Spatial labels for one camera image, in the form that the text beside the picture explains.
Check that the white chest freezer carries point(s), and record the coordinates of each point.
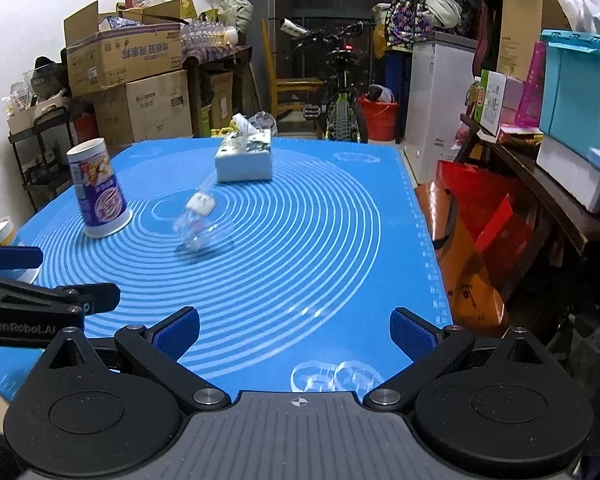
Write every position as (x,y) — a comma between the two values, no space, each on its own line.
(440,78)

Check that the tall cardboard box right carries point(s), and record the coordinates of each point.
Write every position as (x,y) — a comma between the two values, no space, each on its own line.
(522,24)

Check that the teal plastic storage bin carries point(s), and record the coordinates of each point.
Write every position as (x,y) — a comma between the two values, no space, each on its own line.
(571,95)

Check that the floral fabric bag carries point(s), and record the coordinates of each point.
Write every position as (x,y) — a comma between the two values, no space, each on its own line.
(408,22)

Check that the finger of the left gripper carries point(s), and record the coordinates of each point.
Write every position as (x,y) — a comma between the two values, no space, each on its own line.
(94,298)
(20,258)

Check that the black metal shelf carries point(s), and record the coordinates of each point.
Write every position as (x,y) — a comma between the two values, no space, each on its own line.
(38,144)

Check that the dark wooden side table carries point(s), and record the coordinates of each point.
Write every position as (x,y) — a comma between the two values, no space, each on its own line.
(576,226)

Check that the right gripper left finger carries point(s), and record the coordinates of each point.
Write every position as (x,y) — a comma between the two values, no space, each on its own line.
(153,353)

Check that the lower cardboard box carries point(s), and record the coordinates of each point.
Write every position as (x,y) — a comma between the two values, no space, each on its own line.
(153,108)

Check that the black bicycle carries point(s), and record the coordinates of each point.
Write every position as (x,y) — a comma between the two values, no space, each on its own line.
(335,106)

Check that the clear plastic cup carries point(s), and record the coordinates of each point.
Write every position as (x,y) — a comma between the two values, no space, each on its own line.
(195,227)

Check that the red bucket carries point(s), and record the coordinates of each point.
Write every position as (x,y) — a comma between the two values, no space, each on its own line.
(380,118)

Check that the pack of water bottles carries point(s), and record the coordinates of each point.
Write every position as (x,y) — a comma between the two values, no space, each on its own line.
(203,34)

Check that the blue purple paper cup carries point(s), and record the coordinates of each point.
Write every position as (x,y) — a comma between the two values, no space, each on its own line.
(102,204)

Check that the blue silicone baking mat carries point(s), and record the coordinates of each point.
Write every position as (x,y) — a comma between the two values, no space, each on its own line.
(299,299)

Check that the white tissue box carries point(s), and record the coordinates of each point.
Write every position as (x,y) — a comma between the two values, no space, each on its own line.
(245,153)

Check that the wooden chair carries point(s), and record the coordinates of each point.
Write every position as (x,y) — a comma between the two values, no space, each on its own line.
(287,94)

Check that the upper cardboard box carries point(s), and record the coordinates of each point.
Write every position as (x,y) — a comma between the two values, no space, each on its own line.
(100,57)

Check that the green white product box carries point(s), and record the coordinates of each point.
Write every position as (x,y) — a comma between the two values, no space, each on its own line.
(498,100)

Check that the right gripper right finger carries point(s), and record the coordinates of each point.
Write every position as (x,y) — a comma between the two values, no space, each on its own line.
(433,352)

